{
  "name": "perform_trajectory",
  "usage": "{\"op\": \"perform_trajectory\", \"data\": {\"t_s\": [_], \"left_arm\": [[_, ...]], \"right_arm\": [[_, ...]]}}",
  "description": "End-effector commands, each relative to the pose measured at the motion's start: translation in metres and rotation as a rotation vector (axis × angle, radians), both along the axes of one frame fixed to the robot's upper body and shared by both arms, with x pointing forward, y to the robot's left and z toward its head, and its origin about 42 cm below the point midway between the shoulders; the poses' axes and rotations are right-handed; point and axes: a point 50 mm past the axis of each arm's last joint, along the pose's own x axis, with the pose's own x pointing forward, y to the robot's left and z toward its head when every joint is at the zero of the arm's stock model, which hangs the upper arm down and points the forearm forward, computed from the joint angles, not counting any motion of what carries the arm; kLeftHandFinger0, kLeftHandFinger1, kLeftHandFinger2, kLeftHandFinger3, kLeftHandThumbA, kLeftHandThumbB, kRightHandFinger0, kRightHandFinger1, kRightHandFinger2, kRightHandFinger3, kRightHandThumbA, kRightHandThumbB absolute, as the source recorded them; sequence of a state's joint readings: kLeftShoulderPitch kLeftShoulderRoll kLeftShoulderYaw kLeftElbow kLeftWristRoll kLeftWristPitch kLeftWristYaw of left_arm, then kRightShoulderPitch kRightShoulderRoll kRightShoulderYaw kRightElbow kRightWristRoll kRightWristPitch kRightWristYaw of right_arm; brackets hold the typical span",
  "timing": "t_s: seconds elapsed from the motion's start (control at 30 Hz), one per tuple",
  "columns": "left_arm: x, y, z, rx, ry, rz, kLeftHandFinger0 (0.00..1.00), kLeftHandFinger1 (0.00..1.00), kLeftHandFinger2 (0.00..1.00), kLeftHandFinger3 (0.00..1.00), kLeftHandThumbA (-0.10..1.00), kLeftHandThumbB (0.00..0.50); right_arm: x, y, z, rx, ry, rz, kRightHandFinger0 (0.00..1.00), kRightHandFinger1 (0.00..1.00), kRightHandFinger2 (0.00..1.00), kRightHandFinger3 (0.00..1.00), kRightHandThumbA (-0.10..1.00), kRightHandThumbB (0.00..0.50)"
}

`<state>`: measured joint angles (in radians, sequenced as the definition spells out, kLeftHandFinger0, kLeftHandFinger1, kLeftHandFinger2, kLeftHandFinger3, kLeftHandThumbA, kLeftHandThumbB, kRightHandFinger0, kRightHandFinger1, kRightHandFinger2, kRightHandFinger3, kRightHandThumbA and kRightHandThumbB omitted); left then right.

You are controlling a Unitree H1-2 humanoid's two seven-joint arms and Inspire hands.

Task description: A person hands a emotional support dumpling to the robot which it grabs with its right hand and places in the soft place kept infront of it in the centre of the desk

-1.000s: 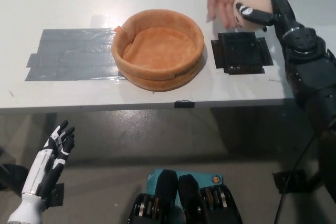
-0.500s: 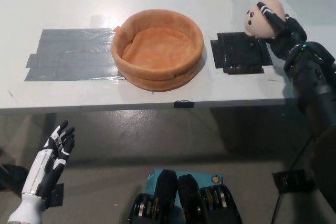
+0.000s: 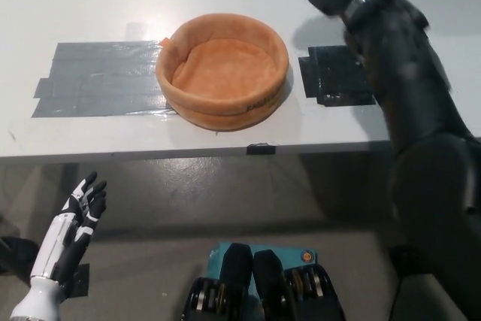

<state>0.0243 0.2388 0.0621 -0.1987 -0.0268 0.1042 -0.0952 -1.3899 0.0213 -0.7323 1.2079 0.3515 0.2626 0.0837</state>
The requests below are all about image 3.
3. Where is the small black table clip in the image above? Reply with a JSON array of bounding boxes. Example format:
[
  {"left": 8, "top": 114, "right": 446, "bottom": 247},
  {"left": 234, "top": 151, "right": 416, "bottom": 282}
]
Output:
[{"left": 247, "top": 142, "right": 277, "bottom": 156}]

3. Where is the orange soft round basket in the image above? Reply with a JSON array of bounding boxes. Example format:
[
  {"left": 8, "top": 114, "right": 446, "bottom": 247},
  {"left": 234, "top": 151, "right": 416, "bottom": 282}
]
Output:
[{"left": 155, "top": 14, "right": 290, "bottom": 133}]

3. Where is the black tape patch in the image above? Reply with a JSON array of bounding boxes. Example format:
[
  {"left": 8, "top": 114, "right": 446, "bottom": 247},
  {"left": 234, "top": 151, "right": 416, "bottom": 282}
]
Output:
[{"left": 298, "top": 45, "right": 377, "bottom": 107}]

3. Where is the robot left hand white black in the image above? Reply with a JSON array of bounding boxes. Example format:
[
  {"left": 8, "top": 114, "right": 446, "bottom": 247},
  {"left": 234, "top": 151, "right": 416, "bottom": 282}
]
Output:
[{"left": 29, "top": 171, "right": 109, "bottom": 289}]

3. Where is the grey duct tape patch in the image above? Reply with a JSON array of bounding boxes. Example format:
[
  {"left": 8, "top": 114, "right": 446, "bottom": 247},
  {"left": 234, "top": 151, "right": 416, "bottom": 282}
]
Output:
[{"left": 32, "top": 41, "right": 177, "bottom": 119}]

